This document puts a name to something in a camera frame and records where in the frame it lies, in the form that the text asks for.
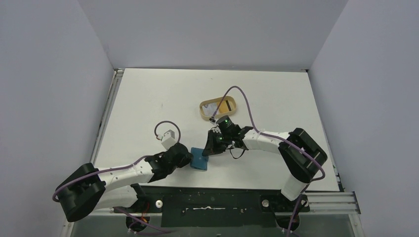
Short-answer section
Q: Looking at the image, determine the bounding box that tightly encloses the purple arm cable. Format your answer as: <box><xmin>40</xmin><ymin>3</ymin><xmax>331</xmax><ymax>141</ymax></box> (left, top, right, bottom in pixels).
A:
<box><xmin>209</xmin><ymin>86</ymin><xmax>326</xmax><ymax>237</ymax></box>
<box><xmin>52</xmin><ymin>120</ymin><xmax>181</xmax><ymax>236</ymax></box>

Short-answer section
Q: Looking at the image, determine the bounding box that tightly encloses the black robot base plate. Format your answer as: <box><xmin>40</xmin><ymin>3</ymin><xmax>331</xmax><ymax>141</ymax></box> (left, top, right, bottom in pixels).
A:
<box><xmin>80</xmin><ymin>185</ymin><xmax>310</xmax><ymax>230</ymax></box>

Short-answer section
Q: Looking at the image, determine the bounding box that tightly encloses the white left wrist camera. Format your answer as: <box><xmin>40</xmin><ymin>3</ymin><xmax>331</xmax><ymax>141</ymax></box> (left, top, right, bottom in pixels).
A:
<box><xmin>159</xmin><ymin>130</ymin><xmax>177</xmax><ymax>150</ymax></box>

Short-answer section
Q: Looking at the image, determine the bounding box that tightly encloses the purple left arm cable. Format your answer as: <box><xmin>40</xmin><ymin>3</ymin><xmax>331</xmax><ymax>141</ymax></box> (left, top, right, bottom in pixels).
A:
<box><xmin>52</xmin><ymin>120</ymin><xmax>181</xmax><ymax>236</ymax></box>

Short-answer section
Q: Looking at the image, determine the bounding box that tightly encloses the grey VIP card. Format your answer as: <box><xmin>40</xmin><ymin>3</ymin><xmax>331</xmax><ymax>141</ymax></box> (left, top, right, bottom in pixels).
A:
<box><xmin>202</xmin><ymin>102</ymin><xmax>218</xmax><ymax>117</ymax></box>

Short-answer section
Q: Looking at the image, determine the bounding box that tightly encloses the beige oval plastic tray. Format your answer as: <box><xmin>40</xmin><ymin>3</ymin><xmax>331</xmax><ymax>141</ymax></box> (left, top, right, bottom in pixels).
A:
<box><xmin>199</xmin><ymin>96</ymin><xmax>237</xmax><ymax>121</ymax></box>

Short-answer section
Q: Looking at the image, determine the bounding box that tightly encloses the teal leather card holder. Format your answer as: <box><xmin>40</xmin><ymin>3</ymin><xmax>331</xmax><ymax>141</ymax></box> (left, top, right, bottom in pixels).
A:
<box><xmin>190</xmin><ymin>147</ymin><xmax>209</xmax><ymax>171</ymax></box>

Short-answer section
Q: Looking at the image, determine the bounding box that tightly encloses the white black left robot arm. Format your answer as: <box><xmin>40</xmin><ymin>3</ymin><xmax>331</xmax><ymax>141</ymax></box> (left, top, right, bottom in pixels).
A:
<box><xmin>52</xmin><ymin>143</ymin><xmax>193</xmax><ymax>222</ymax></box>

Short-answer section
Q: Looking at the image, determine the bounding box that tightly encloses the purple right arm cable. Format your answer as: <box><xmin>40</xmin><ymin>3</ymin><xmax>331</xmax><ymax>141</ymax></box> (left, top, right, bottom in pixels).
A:
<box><xmin>209</xmin><ymin>86</ymin><xmax>326</xmax><ymax>237</ymax></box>

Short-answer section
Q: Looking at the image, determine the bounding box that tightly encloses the aluminium frame rail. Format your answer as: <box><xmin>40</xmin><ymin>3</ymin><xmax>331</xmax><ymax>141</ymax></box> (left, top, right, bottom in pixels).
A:
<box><xmin>60</xmin><ymin>69</ymin><xmax>125</xmax><ymax>237</ymax></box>

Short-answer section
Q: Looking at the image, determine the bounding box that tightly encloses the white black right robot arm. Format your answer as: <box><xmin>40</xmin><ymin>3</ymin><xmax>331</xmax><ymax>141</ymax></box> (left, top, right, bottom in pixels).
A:
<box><xmin>202</xmin><ymin>116</ymin><xmax>328</xmax><ymax>211</ymax></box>

